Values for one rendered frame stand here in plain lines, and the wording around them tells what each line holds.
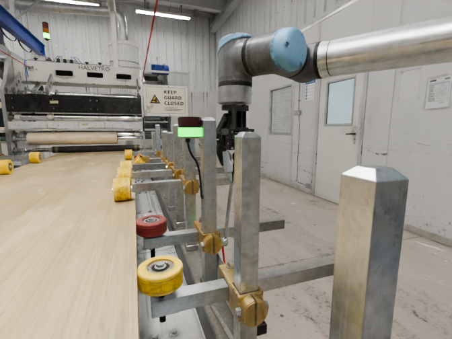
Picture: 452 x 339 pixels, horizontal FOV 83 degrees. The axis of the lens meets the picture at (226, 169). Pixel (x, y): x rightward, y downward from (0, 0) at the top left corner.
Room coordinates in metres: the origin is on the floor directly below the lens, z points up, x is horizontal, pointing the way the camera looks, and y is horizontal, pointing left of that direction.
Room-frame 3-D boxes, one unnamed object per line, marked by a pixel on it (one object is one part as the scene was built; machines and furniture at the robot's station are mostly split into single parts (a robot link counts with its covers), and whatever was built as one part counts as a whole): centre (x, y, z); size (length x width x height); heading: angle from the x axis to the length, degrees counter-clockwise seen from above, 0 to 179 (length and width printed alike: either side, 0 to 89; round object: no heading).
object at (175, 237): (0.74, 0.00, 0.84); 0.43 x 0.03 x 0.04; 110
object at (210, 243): (0.70, 0.06, 0.85); 0.13 x 0.06 x 0.05; 20
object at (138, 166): (1.43, 0.30, 0.95); 0.50 x 0.04 x 0.04; 110
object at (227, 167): (0.70, -0.01, 1.05); 0.06 x 0.03 x 0.09; 20
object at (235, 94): (0.71, -0.03, 1.23); 0.10 x 0.09 x 0.05; 110
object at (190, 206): (0.91, 0.13, 0.91); 0.03 x 0.03 x 0.48; 20
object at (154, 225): (0.66, 0.20, 0.85); 0.08 x 0.08 x 0.11
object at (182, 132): (0.66, 0.09, 1.14); 0.06 x 0.06 x 0.02
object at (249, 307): (0.46, -0.03, 0.83); 0.13 x 0.06 x 0.05; 20
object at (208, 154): (0.68, 0.05, 0.94); 0.03 x 0.03 x 0.48; 20
